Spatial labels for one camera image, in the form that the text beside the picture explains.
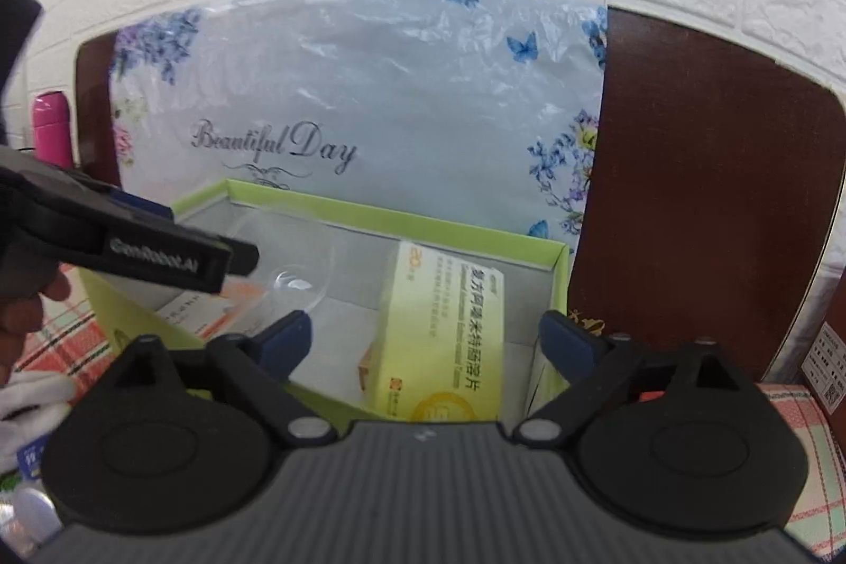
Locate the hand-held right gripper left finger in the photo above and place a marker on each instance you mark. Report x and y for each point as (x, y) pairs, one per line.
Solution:
(287, 339)

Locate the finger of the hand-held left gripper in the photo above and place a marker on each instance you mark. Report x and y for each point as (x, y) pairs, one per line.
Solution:
(243, 259)
(142, 205)

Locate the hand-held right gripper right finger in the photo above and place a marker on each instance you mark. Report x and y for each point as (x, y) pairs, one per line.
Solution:
(565, 339)

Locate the clear plastic cup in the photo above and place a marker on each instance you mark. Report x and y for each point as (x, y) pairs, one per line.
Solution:
(291, 280)

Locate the green cardboard box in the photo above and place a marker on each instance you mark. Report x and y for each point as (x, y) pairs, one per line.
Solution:
(132, 316)

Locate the person's left hand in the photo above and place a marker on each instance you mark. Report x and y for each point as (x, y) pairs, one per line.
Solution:
(56, 286)

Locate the white orange medicine box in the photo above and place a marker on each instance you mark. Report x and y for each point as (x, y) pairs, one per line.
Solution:
(205, 313)

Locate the small orange box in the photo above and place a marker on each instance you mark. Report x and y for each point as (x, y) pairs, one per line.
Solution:
(369, 369)

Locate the pink thermos bottle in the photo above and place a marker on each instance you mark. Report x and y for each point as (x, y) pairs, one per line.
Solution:
(51, 131)

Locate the yellow medicine box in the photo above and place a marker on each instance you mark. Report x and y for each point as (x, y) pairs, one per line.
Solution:
(443, 333)

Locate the white cloth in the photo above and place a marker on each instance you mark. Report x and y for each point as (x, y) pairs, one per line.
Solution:
(33, 395)

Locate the floral plastic-wrapped panel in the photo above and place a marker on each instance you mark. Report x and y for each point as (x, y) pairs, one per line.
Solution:
(370, 95)

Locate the brown wooden headboard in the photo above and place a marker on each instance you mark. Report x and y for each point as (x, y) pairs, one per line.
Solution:
(694, 174)

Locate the blue white packet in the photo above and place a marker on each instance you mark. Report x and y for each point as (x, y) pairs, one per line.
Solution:
(33, 458)

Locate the brown cardboard box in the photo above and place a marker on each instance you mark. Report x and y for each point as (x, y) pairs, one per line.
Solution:
(826, 366)

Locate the white plastic item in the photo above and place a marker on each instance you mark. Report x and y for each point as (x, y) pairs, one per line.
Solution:
(36, 511)

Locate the plaid bedsheet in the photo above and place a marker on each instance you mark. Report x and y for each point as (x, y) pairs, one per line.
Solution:
(819, 471)

